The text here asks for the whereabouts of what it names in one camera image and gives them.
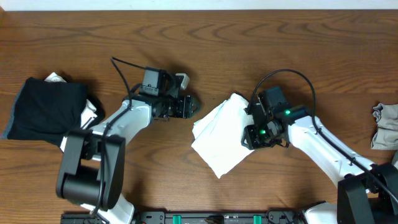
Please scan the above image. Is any white Puma t-shirt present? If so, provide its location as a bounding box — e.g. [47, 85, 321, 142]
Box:
[192, 93, 254, 178]

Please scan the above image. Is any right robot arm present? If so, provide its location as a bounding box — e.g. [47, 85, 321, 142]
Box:
[242, 104, 397, 223]

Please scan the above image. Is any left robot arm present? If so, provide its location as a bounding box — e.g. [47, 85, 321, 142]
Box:
[55, 93, 201, 223]

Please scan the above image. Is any folded black white shirt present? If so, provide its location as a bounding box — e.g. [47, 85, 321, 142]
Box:
[37, 73, 100, 149]

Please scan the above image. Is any grey-beige shirt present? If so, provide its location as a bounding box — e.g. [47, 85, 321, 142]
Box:
[371, 103, 397, 150]

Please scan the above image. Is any right black cable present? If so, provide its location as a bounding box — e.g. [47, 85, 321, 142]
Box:
[245, 68, 398, 203]

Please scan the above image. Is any black cable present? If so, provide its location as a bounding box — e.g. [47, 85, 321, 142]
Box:
[90, 56, 147, 218]
[245, 68, 398, 203]

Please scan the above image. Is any left black cable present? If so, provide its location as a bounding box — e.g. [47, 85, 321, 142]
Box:
[90, 56, 147, 218]

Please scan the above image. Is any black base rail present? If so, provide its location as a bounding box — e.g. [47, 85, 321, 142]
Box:
[60, 210, 307, 224]

